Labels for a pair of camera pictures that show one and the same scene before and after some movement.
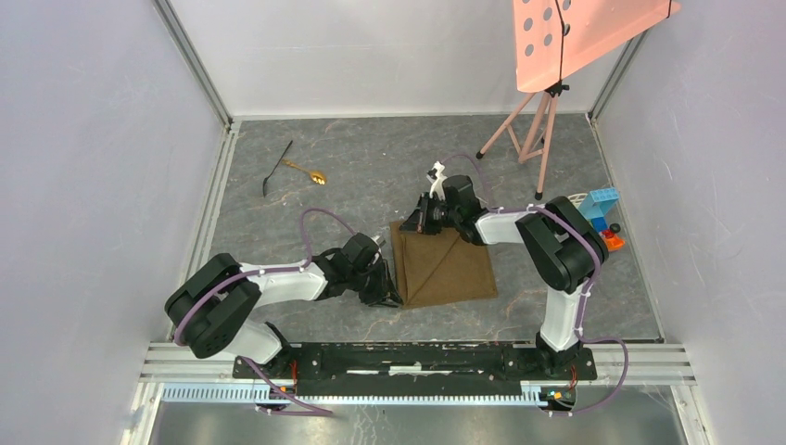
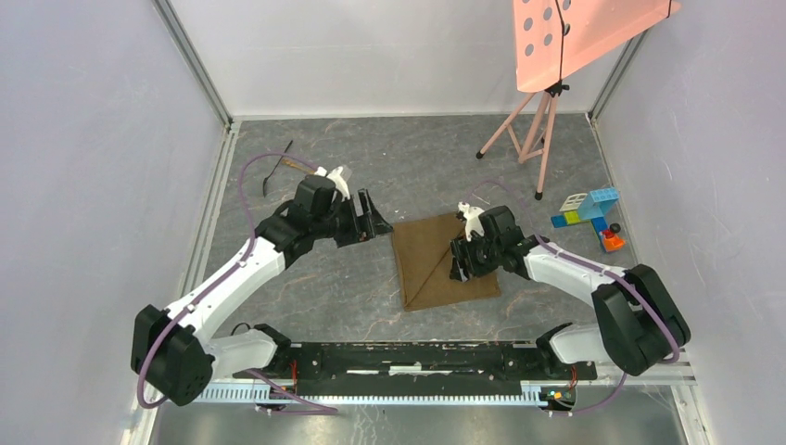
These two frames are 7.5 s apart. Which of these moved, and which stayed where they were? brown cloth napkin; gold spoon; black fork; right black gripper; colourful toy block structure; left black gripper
Moved: right black gripper; left black gripper
Stayed: black fork; brown cloth napkin; colourful toy block structure; gold spoon
